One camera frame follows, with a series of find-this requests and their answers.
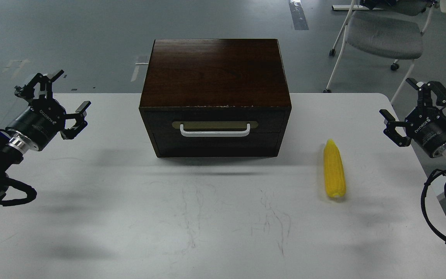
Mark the wooden drawer with white handle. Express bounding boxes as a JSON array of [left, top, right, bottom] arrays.
[[141, 109, 290, 157]]

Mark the dark wooden drawer cabinet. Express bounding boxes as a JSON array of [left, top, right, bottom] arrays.
[[139, 39, 292, 158]]

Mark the yellow corn cob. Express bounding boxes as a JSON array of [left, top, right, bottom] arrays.
[[323, 138, 346, 198]]

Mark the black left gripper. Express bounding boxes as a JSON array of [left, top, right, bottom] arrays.
[[6, 69, 91, 151]]

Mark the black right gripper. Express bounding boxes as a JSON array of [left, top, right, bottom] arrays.
[[379, 78, 446, 158]]

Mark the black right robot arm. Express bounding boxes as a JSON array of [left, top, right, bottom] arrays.
[[379, 78, 446, 244]]

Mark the grey office chair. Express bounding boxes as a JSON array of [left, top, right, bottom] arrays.
[[324, 0, 446, 93]]

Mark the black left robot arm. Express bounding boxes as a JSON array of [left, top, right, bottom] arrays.
[[0, 69, 91, 207]]

